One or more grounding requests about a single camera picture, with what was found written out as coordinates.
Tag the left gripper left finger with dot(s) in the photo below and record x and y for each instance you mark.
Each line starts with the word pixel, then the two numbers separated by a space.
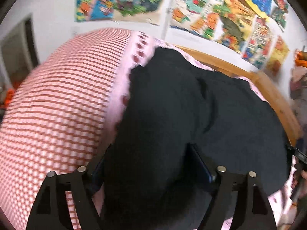
pixel 50 209

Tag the red white checkered sheet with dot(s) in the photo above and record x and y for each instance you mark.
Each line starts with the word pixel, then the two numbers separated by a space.
pixel 55 119

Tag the blond boy drawing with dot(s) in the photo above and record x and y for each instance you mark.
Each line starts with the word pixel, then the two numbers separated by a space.
pixel 143 11

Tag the pink apple print quilt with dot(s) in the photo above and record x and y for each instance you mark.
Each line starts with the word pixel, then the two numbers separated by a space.
pixel 134 71

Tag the black padded jacket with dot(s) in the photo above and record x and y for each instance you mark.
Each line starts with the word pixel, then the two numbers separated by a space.
pixel 192 134

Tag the wooden bed frame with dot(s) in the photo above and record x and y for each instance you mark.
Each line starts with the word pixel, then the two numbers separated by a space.
pixel 263 83

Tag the person's right hand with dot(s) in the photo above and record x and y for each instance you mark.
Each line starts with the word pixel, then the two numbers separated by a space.
pixel 298 175

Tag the red-haired child drawing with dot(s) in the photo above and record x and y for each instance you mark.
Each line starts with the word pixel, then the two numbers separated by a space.
pixel 279 13

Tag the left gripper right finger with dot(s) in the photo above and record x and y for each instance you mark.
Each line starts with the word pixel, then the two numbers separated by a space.
pixel 252 208

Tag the orange-haired girl drawing lower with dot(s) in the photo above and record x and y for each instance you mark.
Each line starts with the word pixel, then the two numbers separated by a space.
pixel 92 10

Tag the yellow bear drawing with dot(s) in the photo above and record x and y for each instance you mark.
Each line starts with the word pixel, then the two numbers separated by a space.
pixel 277 57

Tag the plastic bag of bedding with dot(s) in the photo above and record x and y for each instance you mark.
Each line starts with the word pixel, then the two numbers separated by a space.
pixel 298 88

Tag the white wall conduit pipe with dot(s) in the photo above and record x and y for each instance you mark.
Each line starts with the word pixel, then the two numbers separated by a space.
pixel 167 17

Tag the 2024 city drawing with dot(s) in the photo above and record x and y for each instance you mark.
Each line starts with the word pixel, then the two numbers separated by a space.
pixel 259 43

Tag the landscape hills drawing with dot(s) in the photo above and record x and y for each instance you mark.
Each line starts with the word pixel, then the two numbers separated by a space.
pixel 237 20

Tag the grey door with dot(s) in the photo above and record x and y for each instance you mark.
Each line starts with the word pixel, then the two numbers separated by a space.
pixel 18 52

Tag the fruit juice drawing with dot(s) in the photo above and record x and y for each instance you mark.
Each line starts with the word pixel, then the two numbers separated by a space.
pixel 199 17

